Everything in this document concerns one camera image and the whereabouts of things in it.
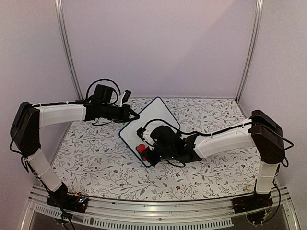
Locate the front aluminium rail frame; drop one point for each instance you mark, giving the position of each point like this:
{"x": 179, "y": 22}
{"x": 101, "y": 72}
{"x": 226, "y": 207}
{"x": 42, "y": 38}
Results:
{"x": 111, "y": 214}

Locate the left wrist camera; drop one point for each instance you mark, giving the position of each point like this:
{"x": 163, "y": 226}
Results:
{"x": 123, "y": 98}

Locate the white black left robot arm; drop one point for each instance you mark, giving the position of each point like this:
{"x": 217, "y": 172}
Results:
{"x": 32, "y": 119}

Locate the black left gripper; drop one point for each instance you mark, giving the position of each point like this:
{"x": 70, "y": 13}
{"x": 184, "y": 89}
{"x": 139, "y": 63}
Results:
{"x": 125, "y": 117}

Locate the small whiteboard blue frame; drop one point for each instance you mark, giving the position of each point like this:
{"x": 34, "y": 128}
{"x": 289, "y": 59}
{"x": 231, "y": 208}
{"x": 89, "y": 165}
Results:
{"x": 156, "y": 109}

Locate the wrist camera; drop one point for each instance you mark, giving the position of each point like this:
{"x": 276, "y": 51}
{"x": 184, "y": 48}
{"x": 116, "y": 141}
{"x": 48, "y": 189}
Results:
{"x": 161, "y": 137}
{"x": 123, "y": 98}

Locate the right rear aluminium post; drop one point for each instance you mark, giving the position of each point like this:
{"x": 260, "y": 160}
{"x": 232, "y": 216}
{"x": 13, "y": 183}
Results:
{"x": 251, "y": 48}

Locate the aluminium post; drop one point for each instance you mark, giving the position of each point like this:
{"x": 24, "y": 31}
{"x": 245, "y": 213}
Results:
{"x": 251, "y": 48}
{"x": 66, "y": 48}

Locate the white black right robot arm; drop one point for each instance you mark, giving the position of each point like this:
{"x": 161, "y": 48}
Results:
{"x": 258, "y": 131}

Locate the red whiteboard eraser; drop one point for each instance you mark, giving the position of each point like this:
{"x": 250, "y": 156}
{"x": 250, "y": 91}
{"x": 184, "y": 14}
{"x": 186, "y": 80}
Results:
{"x": 141, "y": 149}

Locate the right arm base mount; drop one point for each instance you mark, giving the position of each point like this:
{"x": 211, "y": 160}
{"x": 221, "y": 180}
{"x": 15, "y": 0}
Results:
{"x": 251, "y": 202}

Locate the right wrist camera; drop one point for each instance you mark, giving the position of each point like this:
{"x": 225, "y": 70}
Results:
{"x": 161, "y": 137}

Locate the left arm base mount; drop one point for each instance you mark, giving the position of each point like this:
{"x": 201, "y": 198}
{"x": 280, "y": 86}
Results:
{"x": 61, "y": 198}

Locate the left rear aluminium post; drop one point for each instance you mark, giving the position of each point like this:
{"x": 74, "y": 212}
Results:
{"x": 66, "y": 48}

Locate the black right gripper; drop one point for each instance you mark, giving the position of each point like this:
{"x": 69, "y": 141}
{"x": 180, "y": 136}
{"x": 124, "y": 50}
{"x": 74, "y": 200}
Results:
{"x": 151, "y": 161}

